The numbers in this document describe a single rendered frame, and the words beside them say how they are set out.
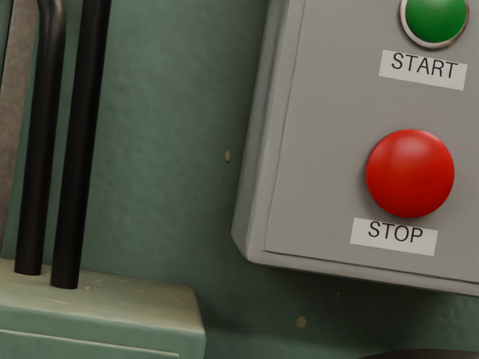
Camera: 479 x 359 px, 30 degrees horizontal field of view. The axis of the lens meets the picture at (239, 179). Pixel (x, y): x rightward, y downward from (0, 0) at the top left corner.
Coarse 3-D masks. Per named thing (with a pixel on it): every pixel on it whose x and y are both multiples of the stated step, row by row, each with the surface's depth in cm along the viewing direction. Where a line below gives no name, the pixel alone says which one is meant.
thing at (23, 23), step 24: (24, 0) 38; (24, 24) 38; (24, 48) 39; (24, 72) 39; (0, 96) 39; (24, 96) 39; (0, 120) 39; (0, 144) 39; (0, 168) 39; (0, 192) 39; (0, 216) 39; (0, 240) 39
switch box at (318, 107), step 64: (320, 0) 30; (384, 0) 30; (320, 64) 30; (256, 128) 33; (320, 128) 30; (384, 128) 31; (448, 128) 31; (256, 192) 31; (320, 192) 30; (256, 256) 31; (320, 256) 31; (384, 256) 31; (448, 256) 31
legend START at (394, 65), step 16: (384, 64) 30; (400, 64) 30; (416, 64) 30; (432, 64) 31; (448, 64) 31; (464, 64) 31; (416, 80) 30; (432, 80) 31; (448, 80) 31; (464, 80) 31
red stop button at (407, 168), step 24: (384, 144) 30; (408, 144) 30; (432, 144) 30; (384, 168) 30; (408, 168) 30; (432, 168) 30; (384, 192) 30; (408, 192) 30; (432, 192) 30; (408, 216) 30
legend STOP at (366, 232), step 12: (360, 228) 31; (372, 228) 31; (384, 228) 31; (396, 228) 31; (408, 228) 31; (420, 228) 31; (360, 240) 31; (372, 240) 31; (384, 240) 31; (396, 240) 31; (408, 240) 31; (420, 240) 31; (432, 240) 31; (420, 252) 31; (432, 252) 31
